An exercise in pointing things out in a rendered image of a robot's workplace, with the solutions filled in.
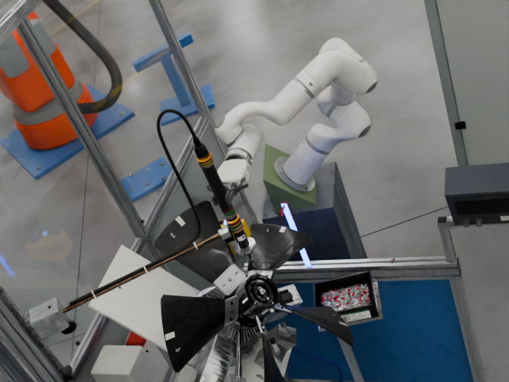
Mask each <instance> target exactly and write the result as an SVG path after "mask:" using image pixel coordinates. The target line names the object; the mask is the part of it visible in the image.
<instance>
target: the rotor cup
mask: <svg viewBox="0 0 509 382"><path fill-rule="evenodd" d="M260 288H263V289H264V290H265V294H260V292H259V289H260ZM236 294H238V296H239V310H238V319H237V320H236V321H234V322H233V324H234V325H236V326H237V327H239V328H242V329H246V330H250V329H253V328H256V327H257V323H256V320H255V315H257V316H258V318H259V320H260V322H262V321H263V320H264V316H265V315H266V313H268V312H269V311H270V310H271V309H272V308H273V307H275V306H276V304H277V303H278V300H279V292H278V289H277V287H276V285H275V283H274V282H273V281H272V280H271V279H270V278H269V277H267V276H265V275H263V274H253V275H251V276H250V277H248V278H247V280H245V281H244V282H243V283H242V284H241V285H240V286H238V287H237V288H236V289H235V290H234V291H233V292H232V293H231V294H229V295H228V296H227V295H225V296H224V299H227V298H229V297H231V296H234V295H236ZM246 298H248V300H247V301H246V302H245V303H244V304H243V303H242V301H243V300H245V299H246ZM266 310H267V311H266ZM264 311H266V312H265V313H264V314H262V313H263V312H264Z"/></svg>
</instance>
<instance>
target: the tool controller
mask: <svg viewBox="0 0 509 382"><path fill-rule="evenodd" d="M445 199H446V202H447V204H448V208H449V211H450V213H451V217H452V220H453V222H454V225H456V226H458V225H463V227H469V226H470V225H473V224H475V225H476V226H477V227H481V226H482V225H483V224H503V223H509V162H506V163H497V164H479V165H469V166H460V167H450V168H446V169H445Z"/></svg>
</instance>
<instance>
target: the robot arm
mask: <svg viewBox="0 0 509 382"><path fill-rule="evenodd" d="M377 82H378V76H377V74H376V71H375V70H374V69H373V68H372V67H371V66H370V65H369V64H368V63H367V62H366V61H365V60H364V59H363V58H362V57H361V56H360V55H359V54H358V53H357V52H356V51H355V50H354V49H353V48H352V47H351V46H350V45H349V44H348V43H347V42H345V41H344V40H342V39H340V38H331V39H329V40H327V41H325V43H324V44H322V46H321V48H320V51H319V55H318V56H316V57H315V58H314V59H313V60H312V61H311V62H310V63H309V64H308V65H307V66H306V67H305V68H304V69H303V70H302V71H301V72H299V73H298V74H297V75H296V76H295V77H294V78H293V79H292V80H291V81H290V82H289V83H288V84H287V85H286V87H285V88H284V89H283V90H282V91H281V92H280V93H279V94H278V95H277V96H276V97H275V98H274V99H272V100H271V101H269V102H246V103H242V104H240V105H237V106H236V107H235V108H233V109H232V110H231V111H230V112H229V113H227V114H226V115H225V116H224V117H223V118H222V119H221V120H220V121H219V122H218V124H217V125H216V127H215V128H214V132H215V134H216V135H217V137H218V138H219V139H220V140H221V141H222V142H223V143H224V144H225V145H226V146H227V148H228V149H229V151H228V152H227V154H226V157H225V160H224V162H223V163H222V165H221V166H220V167H219V168H218V170H217V173H218V175H219V177H220V179H221V182H222V184H223V186H224V188H225V190H226V195H225V200H226V203H227V204H228V205H231V202H232V201H233V198H234V196H236V195H237V193H238V192H242V191H244V190H245V189H246V187H248V181H249V177H250V172H251V164H253V163H254V161H253V160H254V158H255V155H256V153H257V150H258V147H259V145H260V144H261V140H262V137H263V136H262V132H261V130H260V129H259V128H258V127H256V126H255V125H253V124H243V125H242V126H240V125H239V123H240V122H241V121H243V120H244V119H245V118H247V117H250V116H262V117H265V118H266V119H268V120H270V121H272V122H274V123H275V124H277V125H280V126H284V125H286V124H287V123H288V122H290V121H291V120H292V119H293V118H294V117H295V116H296V115H297V114H298V113H299V112H300V111H301V110H302V109H303V108H304V107H305V106H306V105H307V104H308V103H310V102H311V101H312V100H313V99H314V97H316V96H317V95H318V94H319V93H320V94H319V96H318V98H317V105H318V107H319V109H320V110H321V111H322V112H323V113H324V114H325V115H326V116H327V117H328V118H329V119H330V120H331V121H332V122H333V123H334V124H335V125H336V128H334V127H330V126H328V125H325V124H321V123H318V124H315V125H313V127H312V128H311V129H309V131H308V132H307V134H306V135H305V136H304V138H303V139H302V141H301V142H300V143H299V144H298V146H297V147H296V148H295V150H294V151H293V153H292V154H291V155H290V156H289V157H280V158H278V159H277V160H276V161H275V163H274V170H275V172H276V174H277V176H278V177H279V178H280V179H281V181H282V182H284V184H285V185H287V186H289V187H290V188H292V189H294V190H296V191H299V192H303V193H306V192H310V191H311V190H312V189H313V188H314V185H315V182H314V177H313V174H314V172H315V171H316V170H317V169H318V168H319V166H320V165H321V164H322V163H323V161H324V160H325V158H326V157H327V156H328V154H329V153H331V151H332V150H333V149H334V147H335V146H336V145H337V144H339V143H340V142H343V141H347V140H352V139H357V138H360V137H362V136H364V135H365V134H367V132H368V131H369V129H370V126H371V119H370V115H369V114H368V113H367V112H366V111H365V110H364V109H363V108H362V107H361V106H360V105H359V104H358V103H357V102H356V101H355V99H356V98H357V97H358V95H364V94H367V93H369V92H371V91H373V89H374V88H375V87H376V85H377ZM329 83H331V85H330V86H328V87H327V88H325V87H326V86H327V85H328V84H329ZM324 88H325V90H323V89H324ZM322 90H323V91H322ZM321 91H322V92H321Z"/></svg>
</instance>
